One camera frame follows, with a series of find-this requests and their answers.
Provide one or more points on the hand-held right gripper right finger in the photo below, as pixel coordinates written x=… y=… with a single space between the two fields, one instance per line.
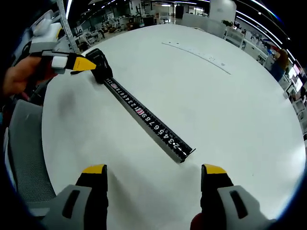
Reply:
x=216 y=187

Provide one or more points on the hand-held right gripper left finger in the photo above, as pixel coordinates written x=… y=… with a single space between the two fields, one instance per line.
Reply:
x=93 y=196

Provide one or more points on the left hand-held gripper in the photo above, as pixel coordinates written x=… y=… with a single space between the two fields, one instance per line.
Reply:
x=45 y=36

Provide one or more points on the black tape measure with blade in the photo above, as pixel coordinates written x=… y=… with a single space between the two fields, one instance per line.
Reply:
x=144 y=115

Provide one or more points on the grey mesh office chair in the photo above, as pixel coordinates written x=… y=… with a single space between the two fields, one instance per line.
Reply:
x=26 y=148

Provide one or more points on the clear plastic ruler strip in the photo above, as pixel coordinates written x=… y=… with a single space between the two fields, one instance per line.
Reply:
x=199 y=55

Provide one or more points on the white partition cabinet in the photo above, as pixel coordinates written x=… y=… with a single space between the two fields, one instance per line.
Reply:
x=204 y=24

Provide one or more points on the green potted plant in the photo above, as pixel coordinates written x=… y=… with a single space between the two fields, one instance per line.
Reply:
x=227 y=23

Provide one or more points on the metal shelf post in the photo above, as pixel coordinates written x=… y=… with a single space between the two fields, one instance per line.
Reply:
x=68 y=26

